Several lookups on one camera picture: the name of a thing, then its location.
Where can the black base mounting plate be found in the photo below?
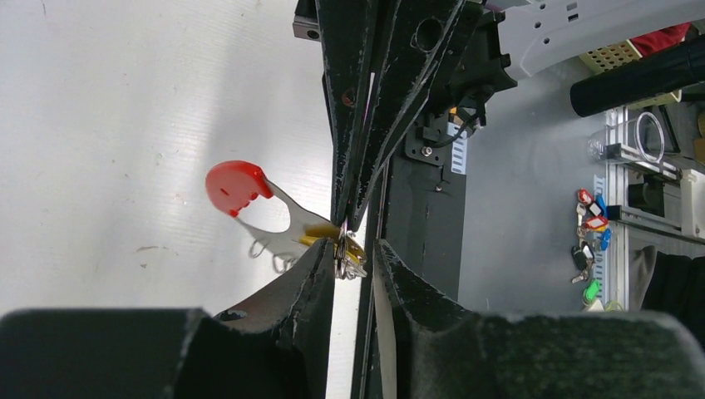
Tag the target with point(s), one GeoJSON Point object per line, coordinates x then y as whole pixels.
{"type": "Point", "coordinates": [418, 206]}

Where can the metal keyring with red handle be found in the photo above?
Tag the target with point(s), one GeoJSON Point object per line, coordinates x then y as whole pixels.
{"type": "Point", "coordinates": [277, 224]}

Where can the red cloth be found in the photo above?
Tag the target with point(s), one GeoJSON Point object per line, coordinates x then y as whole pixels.
{"type": "Point", "coordinates": [659, 40]}

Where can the clear glass jar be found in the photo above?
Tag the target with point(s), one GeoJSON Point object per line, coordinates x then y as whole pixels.
{"type": "Point", "coordinates": [623, 140]}

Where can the black cylinder flashlight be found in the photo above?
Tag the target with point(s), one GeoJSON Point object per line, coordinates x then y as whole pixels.
{"type": "Point", "coordinates": [668, 70]}

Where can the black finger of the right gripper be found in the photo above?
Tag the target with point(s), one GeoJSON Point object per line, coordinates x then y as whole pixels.
{"type": "Point", "coordinates": [413, 41]}
{"type": "Point", "coordinates": [347, 34]}

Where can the bunch of coloured key tags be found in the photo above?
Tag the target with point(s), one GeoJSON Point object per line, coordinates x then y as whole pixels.
{"type": "Point", "coordinates": [593, 238]}

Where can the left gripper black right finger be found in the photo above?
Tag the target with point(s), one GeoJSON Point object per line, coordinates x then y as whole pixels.
{"type": "Point", "coordinates": [431, 347]}

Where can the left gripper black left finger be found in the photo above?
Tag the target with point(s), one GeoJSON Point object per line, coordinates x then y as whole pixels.
{"type": "Point", "coordinates": [273, 344]}

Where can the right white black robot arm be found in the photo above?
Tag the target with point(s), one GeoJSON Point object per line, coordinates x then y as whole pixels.
{"type": "Point", "coordinates": [536, 36]}

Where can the key with yellow tag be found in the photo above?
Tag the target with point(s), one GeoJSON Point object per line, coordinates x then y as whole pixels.
{"type": "Point", "coordinates": [349, 256]}

